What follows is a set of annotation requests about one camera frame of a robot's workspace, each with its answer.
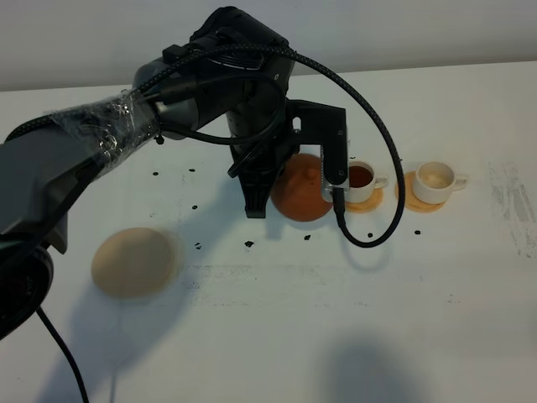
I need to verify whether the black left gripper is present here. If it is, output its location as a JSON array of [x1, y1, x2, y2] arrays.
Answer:
[[226, 75, 289, 218]]

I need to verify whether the brown clay teapot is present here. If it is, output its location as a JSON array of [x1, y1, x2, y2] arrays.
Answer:
[[270, 154, 331, 222]]

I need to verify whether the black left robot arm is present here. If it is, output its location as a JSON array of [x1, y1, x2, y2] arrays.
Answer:
[[1, 7, 295, 336]]

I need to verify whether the left white teacup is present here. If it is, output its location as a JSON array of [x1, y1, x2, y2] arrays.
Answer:
[[346, 161, 388, 203]]

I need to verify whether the white teacup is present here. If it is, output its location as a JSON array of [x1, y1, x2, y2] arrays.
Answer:
[[346, 161, 388, 203], [412, 161, 469, 205]]

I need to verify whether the left wooden coaster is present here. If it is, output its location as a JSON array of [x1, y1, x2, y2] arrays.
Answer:
[[344, 186, 383, 214]]

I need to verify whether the large round wooden coaster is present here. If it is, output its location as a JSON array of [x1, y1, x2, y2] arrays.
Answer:
[[91, 228, 184, 300]]

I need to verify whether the right wooden coaster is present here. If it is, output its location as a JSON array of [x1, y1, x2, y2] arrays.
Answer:
[[404, 171, 447, 213]]

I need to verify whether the right white teacup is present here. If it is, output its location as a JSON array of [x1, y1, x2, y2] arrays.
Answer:
[[412, 161, 469, 205]]

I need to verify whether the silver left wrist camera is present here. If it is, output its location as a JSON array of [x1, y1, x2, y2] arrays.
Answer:
[[321, 145, 349, 202]]

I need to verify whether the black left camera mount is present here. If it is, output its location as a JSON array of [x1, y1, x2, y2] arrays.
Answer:
[[284, 99, 349, 186]]

